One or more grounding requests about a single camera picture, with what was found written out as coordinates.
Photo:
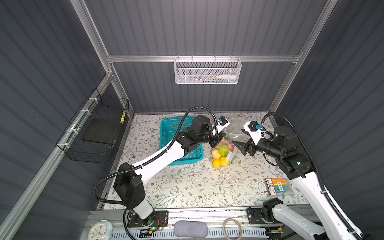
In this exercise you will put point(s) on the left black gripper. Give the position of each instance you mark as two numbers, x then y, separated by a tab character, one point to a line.
216	139

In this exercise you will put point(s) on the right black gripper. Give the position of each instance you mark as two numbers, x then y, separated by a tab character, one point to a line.
241	145

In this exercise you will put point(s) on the pale red toy strawberry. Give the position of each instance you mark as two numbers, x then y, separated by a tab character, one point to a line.
231	147

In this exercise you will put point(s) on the pale yellow toy pear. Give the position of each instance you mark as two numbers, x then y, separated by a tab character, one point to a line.
216	154

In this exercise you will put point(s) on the clear zip top bag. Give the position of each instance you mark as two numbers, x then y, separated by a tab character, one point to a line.
233	133

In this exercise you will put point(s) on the yellow toy lemon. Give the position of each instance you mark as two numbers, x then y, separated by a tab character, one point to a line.
224	161

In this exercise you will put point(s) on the yellow toy pepper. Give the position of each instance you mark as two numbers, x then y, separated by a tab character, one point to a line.
216	163

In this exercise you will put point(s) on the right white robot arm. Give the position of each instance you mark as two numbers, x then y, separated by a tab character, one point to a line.
335	224

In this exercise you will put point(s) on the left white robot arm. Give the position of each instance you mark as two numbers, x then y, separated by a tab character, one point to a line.
130	180

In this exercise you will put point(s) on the coloured marker pack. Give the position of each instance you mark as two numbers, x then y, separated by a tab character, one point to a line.
276	187

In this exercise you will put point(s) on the white tube in basket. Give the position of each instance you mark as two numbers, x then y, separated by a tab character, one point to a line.
226	77

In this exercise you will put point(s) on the grey fabric pouch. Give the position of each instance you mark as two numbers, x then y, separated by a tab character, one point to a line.
190	229

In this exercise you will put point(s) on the yellow marker in basket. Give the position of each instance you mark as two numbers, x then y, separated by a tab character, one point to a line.
123	117

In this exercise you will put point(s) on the white analog clock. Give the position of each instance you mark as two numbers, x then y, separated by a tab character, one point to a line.
101	230

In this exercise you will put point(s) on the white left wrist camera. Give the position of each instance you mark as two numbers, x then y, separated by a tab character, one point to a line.
220	126

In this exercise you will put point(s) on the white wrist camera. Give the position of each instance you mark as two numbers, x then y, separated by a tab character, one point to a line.
220	126
255	130

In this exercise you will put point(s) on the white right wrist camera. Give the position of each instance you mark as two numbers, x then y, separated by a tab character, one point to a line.
255	130

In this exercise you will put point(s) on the white wire wall basket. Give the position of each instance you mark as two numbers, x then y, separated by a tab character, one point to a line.
202	71

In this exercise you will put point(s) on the black wire wall basket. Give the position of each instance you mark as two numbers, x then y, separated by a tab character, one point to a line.
95	132

